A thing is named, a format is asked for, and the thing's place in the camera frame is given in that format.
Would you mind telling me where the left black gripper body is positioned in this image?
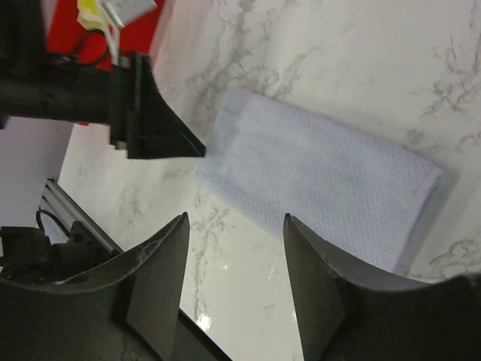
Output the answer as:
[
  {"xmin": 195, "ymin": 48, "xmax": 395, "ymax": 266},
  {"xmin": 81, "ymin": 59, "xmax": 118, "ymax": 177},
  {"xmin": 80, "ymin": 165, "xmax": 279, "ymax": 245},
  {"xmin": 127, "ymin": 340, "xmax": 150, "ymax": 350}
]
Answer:
[{"xmin": 108, "ymin": 52, "xmax": 139, "ymax": 158}]

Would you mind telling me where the light blue white towel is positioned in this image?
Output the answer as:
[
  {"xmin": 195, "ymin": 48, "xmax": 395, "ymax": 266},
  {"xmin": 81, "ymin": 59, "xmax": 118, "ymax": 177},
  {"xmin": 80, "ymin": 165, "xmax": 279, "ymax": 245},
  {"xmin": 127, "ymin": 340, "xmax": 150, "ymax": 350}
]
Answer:
[{"xmin": 196, "ymin": 89, "xmax": 443, "ymax": 272}]

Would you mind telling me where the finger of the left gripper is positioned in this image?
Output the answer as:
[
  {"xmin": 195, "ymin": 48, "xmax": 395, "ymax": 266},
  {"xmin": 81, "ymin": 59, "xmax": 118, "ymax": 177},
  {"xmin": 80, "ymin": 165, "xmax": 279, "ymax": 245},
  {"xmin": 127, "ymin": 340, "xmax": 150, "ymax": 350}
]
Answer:
[{"xmin": 126, "ymin": 53, "xmax": 205, "ymax": 159}]

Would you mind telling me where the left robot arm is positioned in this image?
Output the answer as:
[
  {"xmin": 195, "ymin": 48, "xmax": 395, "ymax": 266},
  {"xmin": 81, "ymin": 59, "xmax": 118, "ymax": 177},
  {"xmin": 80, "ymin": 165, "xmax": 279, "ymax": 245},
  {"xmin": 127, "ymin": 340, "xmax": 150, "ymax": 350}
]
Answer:
[{"xmin": 1, "ymin": 1, "xmax": 205, "ymax": 159}]

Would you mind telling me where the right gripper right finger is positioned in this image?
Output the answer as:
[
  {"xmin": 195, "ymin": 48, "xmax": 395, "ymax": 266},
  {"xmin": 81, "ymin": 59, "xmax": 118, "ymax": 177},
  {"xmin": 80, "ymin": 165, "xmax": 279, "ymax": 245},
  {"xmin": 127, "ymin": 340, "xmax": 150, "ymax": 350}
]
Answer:
[{"xmin": 283, "ymin": 214, "xmax": 480, "ymax": 360}]

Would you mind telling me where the red plastic bin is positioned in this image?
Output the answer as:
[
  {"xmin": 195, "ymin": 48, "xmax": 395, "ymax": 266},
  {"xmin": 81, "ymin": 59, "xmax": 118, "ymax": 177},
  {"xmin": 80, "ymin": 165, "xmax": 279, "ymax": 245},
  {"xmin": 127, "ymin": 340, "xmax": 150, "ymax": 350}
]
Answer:
[{"xmin": 43, "ymin": 0, "xmax": 168, "ymax": 127}]

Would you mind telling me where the yellow patterned towel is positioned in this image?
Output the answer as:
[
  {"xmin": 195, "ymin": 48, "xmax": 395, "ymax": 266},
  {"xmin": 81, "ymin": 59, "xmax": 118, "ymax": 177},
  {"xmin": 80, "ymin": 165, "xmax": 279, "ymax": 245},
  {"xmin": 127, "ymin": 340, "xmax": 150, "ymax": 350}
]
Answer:
[{"xmin": 77, "ymin": 0, "xmax": 102, "ymax": 30}]

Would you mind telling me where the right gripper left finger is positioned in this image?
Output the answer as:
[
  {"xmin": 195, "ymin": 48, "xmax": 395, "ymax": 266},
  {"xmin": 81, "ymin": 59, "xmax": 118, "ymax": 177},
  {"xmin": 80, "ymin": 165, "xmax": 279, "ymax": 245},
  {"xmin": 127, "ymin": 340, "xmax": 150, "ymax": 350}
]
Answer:
[{"xmin": 1, "ymin": 214, "xmax": 189, "ymax": 360}]

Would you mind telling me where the aluminium front rail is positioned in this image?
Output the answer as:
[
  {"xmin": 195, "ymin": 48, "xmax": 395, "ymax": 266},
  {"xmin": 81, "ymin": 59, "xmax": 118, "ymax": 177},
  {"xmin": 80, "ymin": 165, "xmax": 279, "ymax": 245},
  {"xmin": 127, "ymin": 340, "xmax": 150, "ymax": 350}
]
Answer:
[{"xmin": 39, "ymin": 179, "xmax": 122, "ymax": 254}]

